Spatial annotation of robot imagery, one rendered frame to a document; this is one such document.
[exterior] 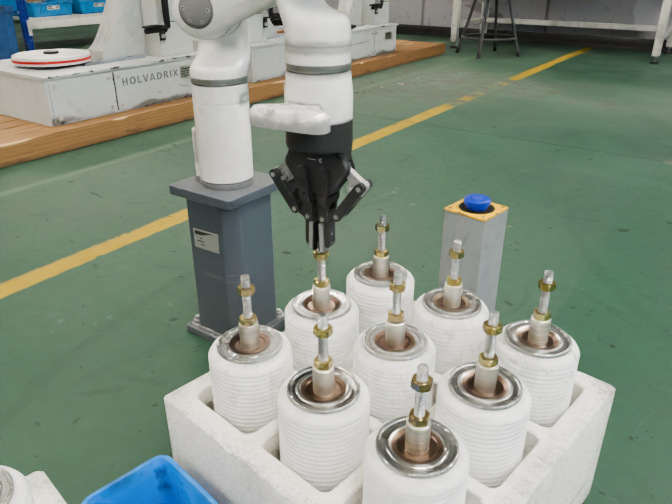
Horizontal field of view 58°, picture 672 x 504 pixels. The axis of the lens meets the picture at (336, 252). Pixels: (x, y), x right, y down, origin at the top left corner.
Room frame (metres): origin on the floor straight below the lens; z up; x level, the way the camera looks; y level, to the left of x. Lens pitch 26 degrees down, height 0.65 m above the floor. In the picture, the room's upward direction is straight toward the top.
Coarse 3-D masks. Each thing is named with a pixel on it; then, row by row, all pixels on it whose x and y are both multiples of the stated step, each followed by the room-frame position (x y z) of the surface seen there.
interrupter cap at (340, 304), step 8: (296, 296) 0.68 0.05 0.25; (304, 296) 0.68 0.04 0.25; (312, 296) 0.68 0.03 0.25; (336, 296) 0.68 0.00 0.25; (344, 296) 0.68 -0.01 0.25; (296, 304) 0.66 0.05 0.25; (304, 304) 0.66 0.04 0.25; (312, 304) 0.66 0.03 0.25; (336, 304) 0.66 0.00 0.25; (344, 304) 0.66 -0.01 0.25; (296, 312) 0.64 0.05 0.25; (304, 312) 0.64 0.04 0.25; (312, 312) 0.64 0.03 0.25; (320, 312) 0.64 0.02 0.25; (328, 312) 0.64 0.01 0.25; (336, 312) 0.64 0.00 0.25; (344, 312) 0.64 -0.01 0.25; (312, 320) 0.63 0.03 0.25; (328, 320) 0.63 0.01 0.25
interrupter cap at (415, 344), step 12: (384, 324) 0.61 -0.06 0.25; (408, 324) 0.61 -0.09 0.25; (372, 336) 0.59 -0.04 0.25; (384, 336) 0.59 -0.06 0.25; (408, 336) 0.59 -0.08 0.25; (420, 336) 0.59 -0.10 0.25; (372, 348) 0.56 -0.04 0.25; (384, 348) 0.56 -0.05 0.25; (396, 348) 0.57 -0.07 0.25; (408, 348) 0.56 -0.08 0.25; (420, 348) 0.56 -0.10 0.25; (396, 360) 0.54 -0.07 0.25; (408, 360) 0.54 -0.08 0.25
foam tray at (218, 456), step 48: (192, 384) 0.59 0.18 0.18; (576, 384) 0.60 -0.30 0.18; (192, 432) 0.53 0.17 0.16; (240, 432) 0.51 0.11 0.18; (528, 432) 0.51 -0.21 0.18; (576, 432) 0.51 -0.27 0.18; (240, 480) 0.47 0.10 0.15; (288, 480) 0.44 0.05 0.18; (528, 480) 0.44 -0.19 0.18; (576, 480) 0.53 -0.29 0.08
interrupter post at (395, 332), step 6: (390, 324) 0.57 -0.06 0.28; (396, 324) 0.57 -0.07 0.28; (402, 324) 0.57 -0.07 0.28; (390, 330) 0.57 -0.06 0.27; (396, 330) 0.57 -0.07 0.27; (402, 330) 0.57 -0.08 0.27; (390, 336) 0.57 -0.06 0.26; (396, 336) 0.57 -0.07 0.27; (402, 336) 0.57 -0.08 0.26; (390, 342) 0.57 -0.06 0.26; (396, 342) 0.57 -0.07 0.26; (402, 342) 0.57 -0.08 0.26
